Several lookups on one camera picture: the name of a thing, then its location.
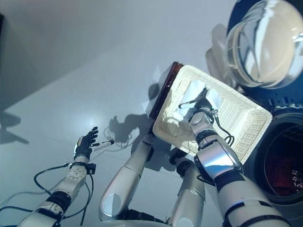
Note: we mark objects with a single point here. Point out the white cloth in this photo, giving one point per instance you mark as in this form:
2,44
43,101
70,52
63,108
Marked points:
215,97

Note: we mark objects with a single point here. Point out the silver robot leg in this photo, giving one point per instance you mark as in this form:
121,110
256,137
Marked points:
189,194
123,179

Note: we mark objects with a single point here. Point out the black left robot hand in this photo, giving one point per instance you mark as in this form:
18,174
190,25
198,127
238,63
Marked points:
84,146

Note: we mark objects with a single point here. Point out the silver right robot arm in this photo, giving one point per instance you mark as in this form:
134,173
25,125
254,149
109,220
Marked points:
220,165

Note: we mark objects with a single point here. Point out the grey front-load washing machine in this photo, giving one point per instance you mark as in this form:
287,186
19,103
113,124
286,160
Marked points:
284,123

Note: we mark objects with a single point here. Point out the silver right robot leg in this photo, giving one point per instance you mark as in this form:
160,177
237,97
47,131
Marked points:
189,194

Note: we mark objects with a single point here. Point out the cream wicker basket tray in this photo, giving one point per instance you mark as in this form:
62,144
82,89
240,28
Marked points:
246,123

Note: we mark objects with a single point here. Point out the round washing machine door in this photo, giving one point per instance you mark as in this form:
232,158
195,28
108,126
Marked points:
260,47

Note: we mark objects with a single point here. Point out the silver left robot leg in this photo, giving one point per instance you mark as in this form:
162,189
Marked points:
123,179

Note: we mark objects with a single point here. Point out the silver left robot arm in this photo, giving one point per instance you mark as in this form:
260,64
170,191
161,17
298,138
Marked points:
73,179

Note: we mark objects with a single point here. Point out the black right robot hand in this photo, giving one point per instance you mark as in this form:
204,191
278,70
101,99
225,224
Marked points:
203,101

